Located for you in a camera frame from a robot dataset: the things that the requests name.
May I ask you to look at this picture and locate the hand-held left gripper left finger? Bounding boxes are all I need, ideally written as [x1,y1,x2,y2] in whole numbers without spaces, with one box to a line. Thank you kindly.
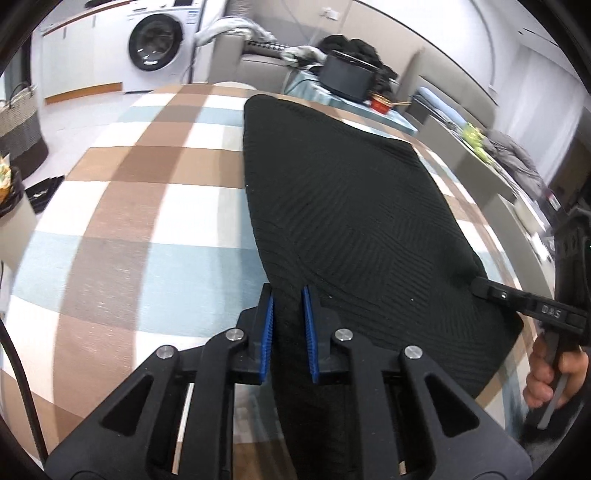
[46,284,275,480]

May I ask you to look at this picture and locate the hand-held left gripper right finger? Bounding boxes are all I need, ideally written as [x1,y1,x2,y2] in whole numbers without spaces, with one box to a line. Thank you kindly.
[301,286,532,480]

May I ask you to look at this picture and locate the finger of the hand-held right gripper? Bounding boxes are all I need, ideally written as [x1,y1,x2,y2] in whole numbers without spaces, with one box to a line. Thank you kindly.
[470,276,578,331]

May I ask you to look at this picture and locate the black t-shirt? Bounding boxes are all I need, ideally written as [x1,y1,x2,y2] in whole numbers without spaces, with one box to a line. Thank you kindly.
[242,93,525,480]

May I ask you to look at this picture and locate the black clothes pile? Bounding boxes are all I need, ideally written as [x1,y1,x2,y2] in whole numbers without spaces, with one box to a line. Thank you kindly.
[318,34,400,100]

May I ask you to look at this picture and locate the person's right hand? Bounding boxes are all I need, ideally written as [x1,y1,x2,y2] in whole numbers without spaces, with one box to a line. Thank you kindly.
[523,339,587,411]

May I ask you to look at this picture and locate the grey jacket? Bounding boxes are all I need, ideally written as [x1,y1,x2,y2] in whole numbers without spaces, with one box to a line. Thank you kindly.
[485,129,548,195]

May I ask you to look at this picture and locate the green item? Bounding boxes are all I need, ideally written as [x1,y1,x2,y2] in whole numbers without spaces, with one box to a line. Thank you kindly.
[462,124,490,160]

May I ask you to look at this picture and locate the beige bed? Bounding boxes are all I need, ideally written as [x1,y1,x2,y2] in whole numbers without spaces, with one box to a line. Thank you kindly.
[411,88,568,259]

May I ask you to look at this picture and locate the white curtain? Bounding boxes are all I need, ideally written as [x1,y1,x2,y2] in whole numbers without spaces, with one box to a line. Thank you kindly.
[517,46,578,162]

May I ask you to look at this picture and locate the checkered tablecloth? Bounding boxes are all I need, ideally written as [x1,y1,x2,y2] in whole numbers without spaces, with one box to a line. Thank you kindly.
[0,82,555,480]

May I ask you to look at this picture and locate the teal covered side table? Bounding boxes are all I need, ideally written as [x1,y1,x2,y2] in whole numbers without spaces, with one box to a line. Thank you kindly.
[284,69,416,134]

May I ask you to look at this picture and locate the black countertop appliance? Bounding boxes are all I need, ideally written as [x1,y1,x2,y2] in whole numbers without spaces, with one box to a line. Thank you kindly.
[320,51,377,103]

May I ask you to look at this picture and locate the grey sofa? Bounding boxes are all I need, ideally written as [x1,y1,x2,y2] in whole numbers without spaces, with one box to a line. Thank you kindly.
[210,34,296,93]

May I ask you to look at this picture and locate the cream trash bin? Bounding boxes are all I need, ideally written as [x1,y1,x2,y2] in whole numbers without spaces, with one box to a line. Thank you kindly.
[0,157,38,264]

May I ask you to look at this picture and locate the light grey cloth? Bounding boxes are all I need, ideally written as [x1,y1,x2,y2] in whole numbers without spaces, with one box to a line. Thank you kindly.
[196,16,278,47]

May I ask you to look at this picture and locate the white washing machine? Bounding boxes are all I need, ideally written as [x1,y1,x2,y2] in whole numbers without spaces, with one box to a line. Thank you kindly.
[122,7,206,95]

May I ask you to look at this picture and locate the woven laundry basket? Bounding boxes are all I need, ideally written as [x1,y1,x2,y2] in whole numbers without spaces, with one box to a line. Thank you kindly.
[0,83,49,178]

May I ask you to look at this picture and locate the white lower cabinets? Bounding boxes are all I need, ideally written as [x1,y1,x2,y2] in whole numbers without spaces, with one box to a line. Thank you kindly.
[39,4,134,104]

